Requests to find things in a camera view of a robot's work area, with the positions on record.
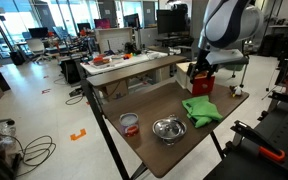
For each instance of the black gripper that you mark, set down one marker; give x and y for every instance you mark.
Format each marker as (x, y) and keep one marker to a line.
(202, 61)

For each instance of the red front wooden drawer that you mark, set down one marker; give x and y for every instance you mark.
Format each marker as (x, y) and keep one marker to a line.
(205, 86)

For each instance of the brown white plush toy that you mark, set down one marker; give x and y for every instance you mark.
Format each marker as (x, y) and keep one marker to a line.
(237, 91)

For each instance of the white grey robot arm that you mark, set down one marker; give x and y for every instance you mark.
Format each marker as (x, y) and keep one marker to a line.
(224, 20)

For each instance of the red toy tray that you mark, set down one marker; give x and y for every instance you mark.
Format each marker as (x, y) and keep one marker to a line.
(100, 60)

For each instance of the cream wooden slotted box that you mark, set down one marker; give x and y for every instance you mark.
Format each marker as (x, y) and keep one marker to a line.
(182, 75)

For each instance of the green cloth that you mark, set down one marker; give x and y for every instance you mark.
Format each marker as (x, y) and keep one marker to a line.
(202, 111)

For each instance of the grey seat stool chair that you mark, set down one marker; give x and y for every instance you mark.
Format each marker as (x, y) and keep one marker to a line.
(244, 61)

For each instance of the black monitor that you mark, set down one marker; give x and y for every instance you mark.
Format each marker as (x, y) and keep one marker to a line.
(172, 21)

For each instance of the metal pot with lid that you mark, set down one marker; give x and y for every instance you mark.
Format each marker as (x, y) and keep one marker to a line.
(169, 129)

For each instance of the narrow brown wooden desk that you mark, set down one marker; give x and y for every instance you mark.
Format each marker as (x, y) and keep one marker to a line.
(134, 70)

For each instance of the white table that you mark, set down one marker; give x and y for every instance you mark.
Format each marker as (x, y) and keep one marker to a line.
(130, 61)

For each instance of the cardboard box under desk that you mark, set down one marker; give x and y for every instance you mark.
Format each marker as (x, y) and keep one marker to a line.
(115, 90)

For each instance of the pink red cup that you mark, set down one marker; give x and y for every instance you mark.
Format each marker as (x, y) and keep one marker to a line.
(129, 125)

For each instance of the brown wooden table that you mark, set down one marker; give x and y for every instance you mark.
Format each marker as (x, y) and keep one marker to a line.
(99, 115)

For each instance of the white office chair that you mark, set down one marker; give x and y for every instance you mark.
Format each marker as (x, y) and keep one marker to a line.
(35, 45)

